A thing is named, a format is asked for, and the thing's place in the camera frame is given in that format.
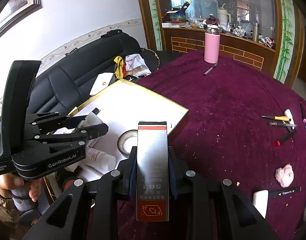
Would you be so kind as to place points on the black tape roll orange core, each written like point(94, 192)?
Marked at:
point(67, 185)

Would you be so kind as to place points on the red capped marker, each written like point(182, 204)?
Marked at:
point(285, 138)

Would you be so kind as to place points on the dark grey pen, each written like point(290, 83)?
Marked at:
point(210, 70)

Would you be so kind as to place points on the black marker pen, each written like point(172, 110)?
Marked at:
point(284, 193)

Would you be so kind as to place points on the black leather sofa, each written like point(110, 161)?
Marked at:
point(67, 80)

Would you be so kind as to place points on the colourful cardboard box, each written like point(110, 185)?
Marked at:
point(176, 17)

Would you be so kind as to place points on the yellow cloth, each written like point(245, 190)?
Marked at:
point(119, 65)

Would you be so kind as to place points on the wooden counter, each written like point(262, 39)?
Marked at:
point(243, 52)

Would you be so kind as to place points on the white plastic bottle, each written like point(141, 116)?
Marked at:
point(102, 158)
point(260, 202)
point(94, 118)

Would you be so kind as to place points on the white plastic bag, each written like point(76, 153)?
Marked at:
point(136, 63)

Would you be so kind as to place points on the pink tumbler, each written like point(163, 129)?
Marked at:
point(212, 47)

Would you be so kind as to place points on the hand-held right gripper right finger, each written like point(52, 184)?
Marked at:
point(173, 172)

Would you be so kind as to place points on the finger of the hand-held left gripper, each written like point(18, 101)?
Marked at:
point(92, 131)
point(50, 118)

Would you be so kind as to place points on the white tray with gold rim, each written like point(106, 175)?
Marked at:
point(148, 105)

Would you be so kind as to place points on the silver box with red label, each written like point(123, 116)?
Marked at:
point(153, 160)

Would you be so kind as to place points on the person's left hand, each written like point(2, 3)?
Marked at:
point(7, 183)

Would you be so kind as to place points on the yellow and black pen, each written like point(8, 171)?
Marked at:
point(278, 117)

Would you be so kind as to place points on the steel thermos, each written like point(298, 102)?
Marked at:
point(255, 32)

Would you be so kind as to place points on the white tumbler with straw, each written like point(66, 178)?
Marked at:
point(221, 15)

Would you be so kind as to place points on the white cardboard box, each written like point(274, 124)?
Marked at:
point(101, 83)

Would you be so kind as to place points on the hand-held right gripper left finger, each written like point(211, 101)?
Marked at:
point(133, 172)

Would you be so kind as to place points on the black pen with pink tip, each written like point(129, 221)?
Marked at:
point(303, 112)

